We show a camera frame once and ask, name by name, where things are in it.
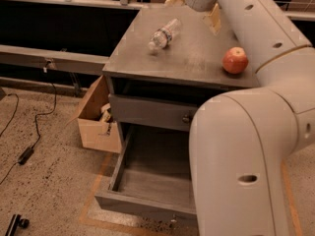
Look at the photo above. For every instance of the closed grey upper drawer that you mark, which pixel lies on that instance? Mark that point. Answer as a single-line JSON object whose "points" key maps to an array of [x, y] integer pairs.
{"points": [[152, 112]]}

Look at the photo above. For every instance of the clear plastic water bottle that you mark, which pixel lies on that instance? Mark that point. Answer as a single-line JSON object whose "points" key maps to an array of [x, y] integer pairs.
{"points": [[163, 36]]}

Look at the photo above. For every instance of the open grey middle drawer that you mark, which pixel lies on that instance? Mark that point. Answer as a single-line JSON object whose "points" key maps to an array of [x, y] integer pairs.
{"points": [[151, 178]]}

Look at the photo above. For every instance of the grey metal railing beam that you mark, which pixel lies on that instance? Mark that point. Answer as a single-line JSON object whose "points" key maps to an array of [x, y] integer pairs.
{"points": [[53, 60]]}

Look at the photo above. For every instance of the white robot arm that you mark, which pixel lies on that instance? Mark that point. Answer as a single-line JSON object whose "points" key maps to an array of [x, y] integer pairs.
{"points": [[238, 140]]}

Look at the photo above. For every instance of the items inside cardboard box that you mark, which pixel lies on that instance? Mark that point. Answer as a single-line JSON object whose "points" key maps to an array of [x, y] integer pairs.
{"points": [[106, 116]]}

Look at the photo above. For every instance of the cardboard box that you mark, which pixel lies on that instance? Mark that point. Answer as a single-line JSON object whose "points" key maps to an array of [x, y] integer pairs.
{"points": [[95, 133]]}

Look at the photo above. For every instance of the grey wooden drawer cabinet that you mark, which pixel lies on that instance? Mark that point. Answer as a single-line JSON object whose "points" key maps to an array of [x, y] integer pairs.
{"points": [[187, 71]]}

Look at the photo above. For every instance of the red apple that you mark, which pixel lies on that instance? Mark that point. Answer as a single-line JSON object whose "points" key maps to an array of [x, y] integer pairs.
{"points": [[235, 60]]}

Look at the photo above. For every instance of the black object floor corner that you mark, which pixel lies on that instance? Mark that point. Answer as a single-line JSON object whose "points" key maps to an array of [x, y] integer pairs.
{"points": [[16, 222]]}

